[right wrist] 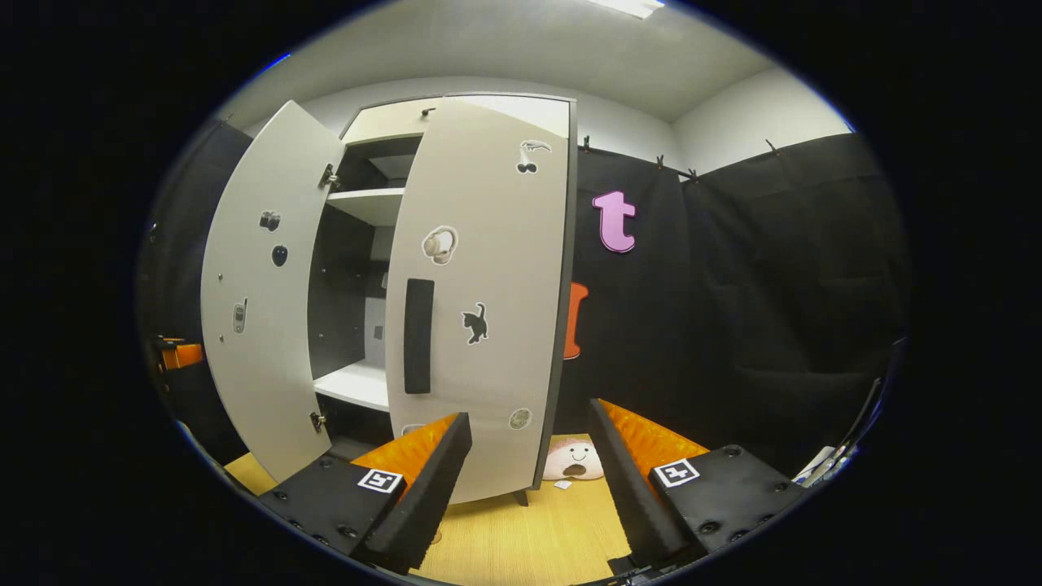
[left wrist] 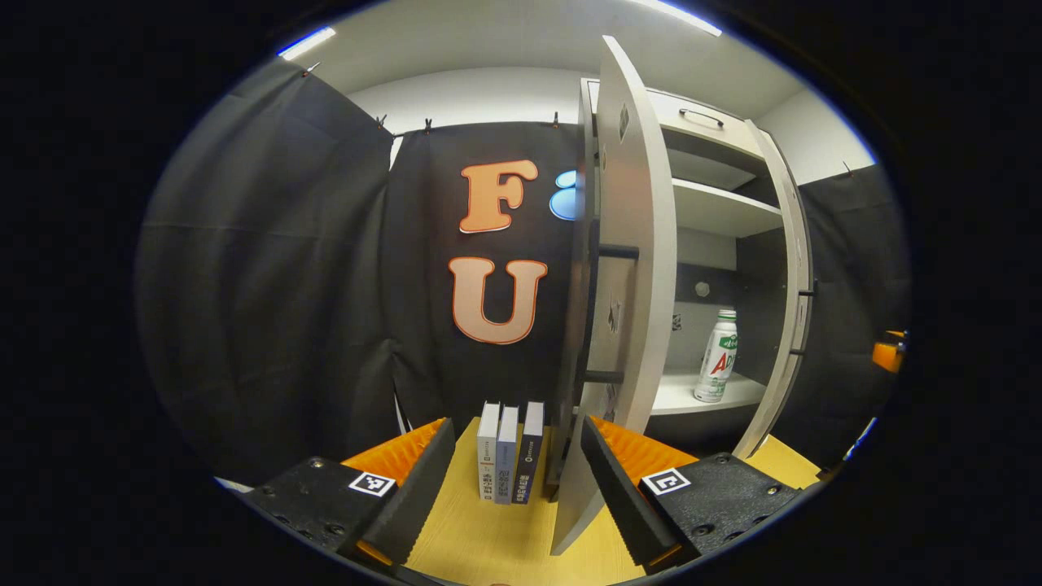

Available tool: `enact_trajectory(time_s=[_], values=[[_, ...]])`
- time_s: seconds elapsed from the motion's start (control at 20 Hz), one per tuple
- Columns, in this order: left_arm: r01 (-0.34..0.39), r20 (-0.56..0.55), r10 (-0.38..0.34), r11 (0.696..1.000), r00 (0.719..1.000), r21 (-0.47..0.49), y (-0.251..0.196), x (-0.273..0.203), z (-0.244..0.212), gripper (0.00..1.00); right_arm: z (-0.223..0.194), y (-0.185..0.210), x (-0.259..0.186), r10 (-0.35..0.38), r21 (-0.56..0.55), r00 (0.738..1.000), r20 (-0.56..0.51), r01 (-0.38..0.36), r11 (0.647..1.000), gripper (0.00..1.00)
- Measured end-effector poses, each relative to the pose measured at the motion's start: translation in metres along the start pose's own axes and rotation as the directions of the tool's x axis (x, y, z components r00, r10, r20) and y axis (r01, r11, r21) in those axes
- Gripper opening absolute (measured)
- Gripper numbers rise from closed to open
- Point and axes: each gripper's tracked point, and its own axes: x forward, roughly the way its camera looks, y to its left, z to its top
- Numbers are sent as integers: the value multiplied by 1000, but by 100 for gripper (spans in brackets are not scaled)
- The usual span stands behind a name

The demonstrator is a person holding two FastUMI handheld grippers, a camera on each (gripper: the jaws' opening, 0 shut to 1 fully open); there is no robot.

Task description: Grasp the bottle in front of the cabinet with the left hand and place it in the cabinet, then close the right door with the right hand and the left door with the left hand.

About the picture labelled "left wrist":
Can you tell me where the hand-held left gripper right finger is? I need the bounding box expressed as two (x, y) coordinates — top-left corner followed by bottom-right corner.
(580, 414), (803, 572)

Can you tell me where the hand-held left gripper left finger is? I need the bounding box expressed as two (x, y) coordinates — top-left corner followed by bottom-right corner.
(243, 417), (458, 571)

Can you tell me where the white cabinet drawer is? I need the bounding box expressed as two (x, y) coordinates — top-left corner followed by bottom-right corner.
(598, 81), (762, 160)

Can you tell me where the navy book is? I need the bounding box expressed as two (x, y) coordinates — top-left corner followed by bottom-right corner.
(513, 400), (545, 505)

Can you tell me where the grey book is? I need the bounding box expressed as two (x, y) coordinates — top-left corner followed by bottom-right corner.
(494, 405), (520, 505)

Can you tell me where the white cabinet door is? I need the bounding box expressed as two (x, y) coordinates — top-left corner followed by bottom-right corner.
(551, 35), (678, 556)
(733, 120), (817, 461)

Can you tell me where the long ceiling light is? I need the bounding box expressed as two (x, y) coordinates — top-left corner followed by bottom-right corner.
(631, 0), (723, 37)
(277, 26), (337, 61)

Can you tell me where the black backdrop cloth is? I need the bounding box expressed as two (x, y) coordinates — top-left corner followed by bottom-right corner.
(134, 57), (913, 481)

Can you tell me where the white open cabinet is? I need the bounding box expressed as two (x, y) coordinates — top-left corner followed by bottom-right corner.
(562, 77), (807, 489)

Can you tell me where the white plastic bottle green label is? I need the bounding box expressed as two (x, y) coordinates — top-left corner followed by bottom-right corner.
(694, 308), (739, 404)

